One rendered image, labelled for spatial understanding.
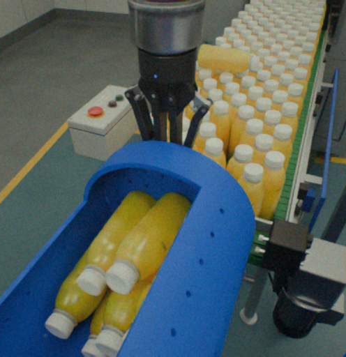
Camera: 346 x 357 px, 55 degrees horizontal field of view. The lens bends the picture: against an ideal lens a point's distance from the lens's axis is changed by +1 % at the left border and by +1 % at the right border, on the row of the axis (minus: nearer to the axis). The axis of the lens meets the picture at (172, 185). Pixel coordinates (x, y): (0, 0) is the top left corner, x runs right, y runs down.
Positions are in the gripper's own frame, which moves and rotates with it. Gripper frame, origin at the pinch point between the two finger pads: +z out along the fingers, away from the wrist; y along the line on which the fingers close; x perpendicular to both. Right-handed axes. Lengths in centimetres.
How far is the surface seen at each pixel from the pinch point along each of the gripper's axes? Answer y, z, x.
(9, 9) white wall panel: 325, 79, -287
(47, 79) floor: 227, 117, -214
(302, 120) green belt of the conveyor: -20, 26, -70
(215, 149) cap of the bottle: -2.9, 8.7, -19.6
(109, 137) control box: 22.2, 9.7, -15.8
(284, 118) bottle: -15.3, 11.2, -42.7
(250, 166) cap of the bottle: -11.5, 8.2, -15.8
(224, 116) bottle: -0.4, 11.0, -37.6
